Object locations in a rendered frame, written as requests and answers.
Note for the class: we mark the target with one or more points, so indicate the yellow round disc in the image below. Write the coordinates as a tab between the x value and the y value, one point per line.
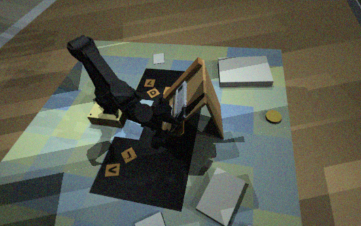
273	116

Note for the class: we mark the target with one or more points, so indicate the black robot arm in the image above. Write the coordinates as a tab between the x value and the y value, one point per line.
111	93

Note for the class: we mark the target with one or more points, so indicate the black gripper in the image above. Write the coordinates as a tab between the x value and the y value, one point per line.
161	135

